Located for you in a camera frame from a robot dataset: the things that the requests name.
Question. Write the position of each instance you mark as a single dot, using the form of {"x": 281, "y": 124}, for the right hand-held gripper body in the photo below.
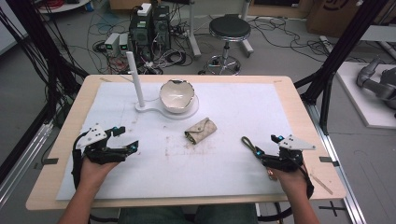
{"x": 289, "y": 155}

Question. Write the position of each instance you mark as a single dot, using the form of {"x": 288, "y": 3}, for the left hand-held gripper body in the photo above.
{"x": 93, "y": 137}

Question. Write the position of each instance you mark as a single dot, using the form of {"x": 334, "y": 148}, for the person's right hand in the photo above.
{"x": 289, "y": 183}

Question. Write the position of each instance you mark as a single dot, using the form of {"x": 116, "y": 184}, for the person's left hand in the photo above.
{"x": 96, "y": 171}

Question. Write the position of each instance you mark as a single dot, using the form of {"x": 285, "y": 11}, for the black tape piece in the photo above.
{"x": 50, "y": 161}
{"x": 328, "y": 160}

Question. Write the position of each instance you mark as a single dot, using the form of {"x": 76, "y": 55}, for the white paper sheet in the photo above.
{"x": 218, "y": 161}

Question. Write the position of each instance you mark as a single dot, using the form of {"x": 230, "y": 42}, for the thin wooden stick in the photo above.
{"x": 322, "y": 184}

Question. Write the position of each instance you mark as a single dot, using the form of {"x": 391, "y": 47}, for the white stand with pole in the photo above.
{"x": 138, "y": 90}

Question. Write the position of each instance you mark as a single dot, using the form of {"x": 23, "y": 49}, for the beige key pouch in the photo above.
{"x": 200, "y": 130}

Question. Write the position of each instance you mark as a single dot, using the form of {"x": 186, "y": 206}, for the white shell-shaped bowl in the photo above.
{"x": 176, "y": 95}

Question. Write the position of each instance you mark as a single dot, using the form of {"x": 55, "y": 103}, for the white platform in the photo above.
{"x": 358, "y": 102}

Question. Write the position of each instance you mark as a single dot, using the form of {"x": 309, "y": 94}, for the person's legs in jeans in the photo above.
{"x": 186, "y": 215}

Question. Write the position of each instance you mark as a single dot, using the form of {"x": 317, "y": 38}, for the grey power supply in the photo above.
{"x": 111, "y": 43}
{"x": 123, "y": 42}

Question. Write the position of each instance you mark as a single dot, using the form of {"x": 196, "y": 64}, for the black computer tower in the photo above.
{"x": 162, "y": 26}
{"x": 140, "y": 34}

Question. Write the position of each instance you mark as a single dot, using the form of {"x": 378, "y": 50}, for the white table leg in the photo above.
{"x": 193, "y": 31}
{"x": 246, "y": 37}

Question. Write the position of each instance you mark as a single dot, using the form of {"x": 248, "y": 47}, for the white power strip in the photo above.
{"x": 327, "y": 43}

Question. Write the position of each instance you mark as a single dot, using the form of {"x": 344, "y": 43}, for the black round stool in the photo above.
{"x": 229, "y": 28}

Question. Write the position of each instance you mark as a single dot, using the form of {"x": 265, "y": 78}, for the white box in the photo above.
{"x": 144, "y": 9}

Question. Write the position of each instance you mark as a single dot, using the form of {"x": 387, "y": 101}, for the round white table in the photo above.
{"x": 62, "y": 6}

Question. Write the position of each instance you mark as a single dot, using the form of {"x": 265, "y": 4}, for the cardboard box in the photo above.
{"x": 339, "y": 15}

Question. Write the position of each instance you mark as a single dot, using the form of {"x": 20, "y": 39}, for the aluminium rail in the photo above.
{"x": 21, "y": 165}
{"x": 342, "y": 174}

